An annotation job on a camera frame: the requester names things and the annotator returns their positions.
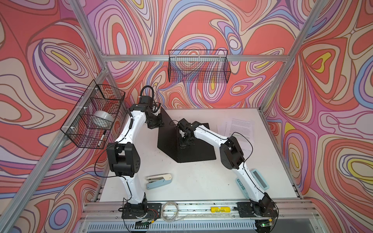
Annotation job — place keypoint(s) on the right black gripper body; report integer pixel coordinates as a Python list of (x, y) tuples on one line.
[(186, 141)]

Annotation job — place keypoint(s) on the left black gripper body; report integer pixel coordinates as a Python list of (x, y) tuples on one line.
[(155, 121)]

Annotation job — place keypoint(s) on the black file folder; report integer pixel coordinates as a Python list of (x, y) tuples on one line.
[(170, 142)]

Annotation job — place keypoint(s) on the green highlighted printed paper sheet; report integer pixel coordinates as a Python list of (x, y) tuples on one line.
[(241, 129)]

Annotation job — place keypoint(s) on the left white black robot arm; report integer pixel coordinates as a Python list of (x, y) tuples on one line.
[(124, 159)]

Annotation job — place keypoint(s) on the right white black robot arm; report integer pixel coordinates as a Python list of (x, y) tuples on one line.
[(232, 158)]

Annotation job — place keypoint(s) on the white tape roll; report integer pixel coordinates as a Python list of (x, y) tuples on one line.
[(104, 115)]

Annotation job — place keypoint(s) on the black marker pen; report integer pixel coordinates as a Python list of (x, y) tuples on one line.
[(101, 139)]

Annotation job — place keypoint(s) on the blue white stapler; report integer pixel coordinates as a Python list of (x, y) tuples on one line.
[(158, 181)]

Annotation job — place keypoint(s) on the yellow label tag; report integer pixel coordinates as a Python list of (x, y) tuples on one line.
[(220, 209)]

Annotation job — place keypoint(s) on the teal calculator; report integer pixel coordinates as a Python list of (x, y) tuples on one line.
[(249, 185)]

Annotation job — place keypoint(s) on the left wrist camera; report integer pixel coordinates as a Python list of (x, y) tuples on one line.
[(149, 100)]

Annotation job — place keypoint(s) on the left black wire basket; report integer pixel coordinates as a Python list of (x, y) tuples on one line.
[(84, 129)]

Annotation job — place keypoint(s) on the black wire basket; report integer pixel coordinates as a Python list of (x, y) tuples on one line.
[(84, 129), (198, 66)]

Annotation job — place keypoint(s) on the back black wire basket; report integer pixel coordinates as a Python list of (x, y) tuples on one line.
[(198, 66)]

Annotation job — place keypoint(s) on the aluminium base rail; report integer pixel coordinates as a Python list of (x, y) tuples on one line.
[(200, 210)]

